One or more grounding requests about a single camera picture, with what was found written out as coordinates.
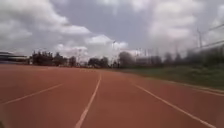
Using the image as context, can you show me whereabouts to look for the row of trees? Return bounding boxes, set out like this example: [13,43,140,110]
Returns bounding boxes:
[30,49,188,70]

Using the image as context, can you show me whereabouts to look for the pale building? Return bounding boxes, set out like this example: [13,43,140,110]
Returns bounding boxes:
[134,55,155,66]

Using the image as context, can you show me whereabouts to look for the pole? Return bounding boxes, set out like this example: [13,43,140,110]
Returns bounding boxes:
[197,28,204,50]

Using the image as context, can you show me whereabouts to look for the dark hedge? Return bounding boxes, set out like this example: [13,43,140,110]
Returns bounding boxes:
[183,46,224,68]

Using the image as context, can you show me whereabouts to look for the low building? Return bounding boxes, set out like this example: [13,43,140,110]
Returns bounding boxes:
[0,51,31,65]

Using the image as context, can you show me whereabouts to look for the overhead wires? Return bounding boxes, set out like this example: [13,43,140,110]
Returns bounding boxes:
[186,22,224,52]

